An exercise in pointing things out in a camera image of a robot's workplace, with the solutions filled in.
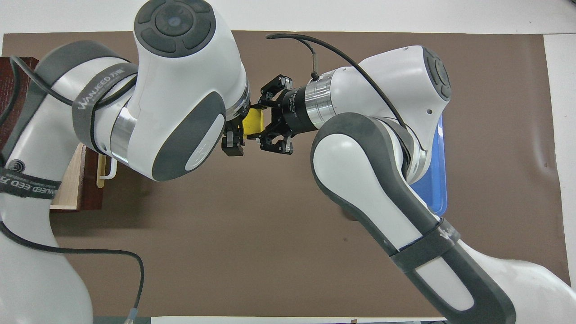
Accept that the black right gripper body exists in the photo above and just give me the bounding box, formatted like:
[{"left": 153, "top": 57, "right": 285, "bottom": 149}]
[{"left": 269, "top": 85, "right": 313, "bottom": 136}]

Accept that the blue plastic tray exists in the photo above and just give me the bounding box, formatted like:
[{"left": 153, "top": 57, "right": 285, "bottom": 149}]
[{"left": 410, "top": 114, "right": 449, "bottom": 215}]

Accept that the white drawer handle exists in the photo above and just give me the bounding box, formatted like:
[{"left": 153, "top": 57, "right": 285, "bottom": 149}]
[{"left": 96, "top": 153, "right": 118, "bottom": 189}]

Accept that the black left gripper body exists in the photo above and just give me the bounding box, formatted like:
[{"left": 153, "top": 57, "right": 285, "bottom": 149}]
[{"left": 224, "top": 104, "right": 251, "bottom": 134}]

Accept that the brown table mat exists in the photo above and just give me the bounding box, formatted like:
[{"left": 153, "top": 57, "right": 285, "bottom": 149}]
[{"left": 0, "top": 30, "right": 575, "bottom": 318}]

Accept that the yellow cube block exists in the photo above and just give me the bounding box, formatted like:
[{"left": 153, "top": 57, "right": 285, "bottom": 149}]
[{"left": 242, "top": 109, "right": 266, "bottom": 139}]

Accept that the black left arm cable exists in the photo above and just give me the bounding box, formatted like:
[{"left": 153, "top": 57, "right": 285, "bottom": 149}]
[{"left": 0, "top": 55, "right": 145, "bottom": 324}]

